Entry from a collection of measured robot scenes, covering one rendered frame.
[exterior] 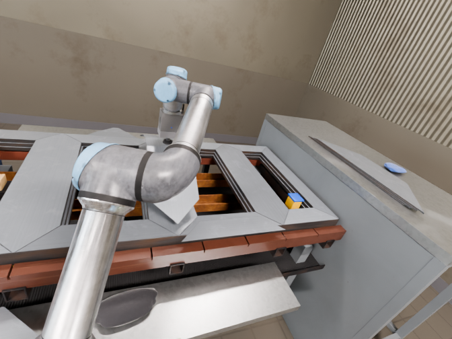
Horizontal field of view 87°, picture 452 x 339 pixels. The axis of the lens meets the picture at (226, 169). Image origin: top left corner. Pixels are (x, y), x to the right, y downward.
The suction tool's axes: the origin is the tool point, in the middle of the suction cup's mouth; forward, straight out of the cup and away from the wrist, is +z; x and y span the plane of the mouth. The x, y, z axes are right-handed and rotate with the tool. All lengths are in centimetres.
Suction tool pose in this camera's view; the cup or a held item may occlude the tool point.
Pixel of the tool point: (167, 144)
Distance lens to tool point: 106.5
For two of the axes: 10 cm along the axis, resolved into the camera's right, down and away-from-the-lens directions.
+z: -2.4, 8.4, 4.8
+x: 3.6, 5.4, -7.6
